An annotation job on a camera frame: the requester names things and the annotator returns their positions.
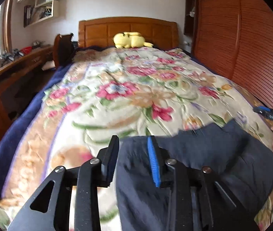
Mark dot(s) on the dark wooden corner shelf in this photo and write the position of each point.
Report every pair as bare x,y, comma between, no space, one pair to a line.
189,18

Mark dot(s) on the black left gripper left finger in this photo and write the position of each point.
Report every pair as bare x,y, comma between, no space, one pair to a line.
96,172

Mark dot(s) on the dark navy jacket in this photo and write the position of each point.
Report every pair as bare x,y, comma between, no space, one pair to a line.
230,175

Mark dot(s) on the dark wooden chair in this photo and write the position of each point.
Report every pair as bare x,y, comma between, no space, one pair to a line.
63,50

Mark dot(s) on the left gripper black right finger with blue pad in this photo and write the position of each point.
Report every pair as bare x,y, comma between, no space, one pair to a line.
169,173

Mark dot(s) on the yellow plush toy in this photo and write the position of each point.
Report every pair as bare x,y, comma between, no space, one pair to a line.
128,40

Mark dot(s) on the navy blue bed sheet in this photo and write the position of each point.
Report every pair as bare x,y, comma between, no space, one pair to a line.
14,134

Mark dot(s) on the floral bed blanket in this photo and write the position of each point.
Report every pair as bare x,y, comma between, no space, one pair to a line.
122,92

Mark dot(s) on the red object on desk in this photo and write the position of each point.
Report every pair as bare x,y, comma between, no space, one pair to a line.
26,50

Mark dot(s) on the louvered wooden wardrobe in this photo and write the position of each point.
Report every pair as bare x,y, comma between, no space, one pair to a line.
234,38

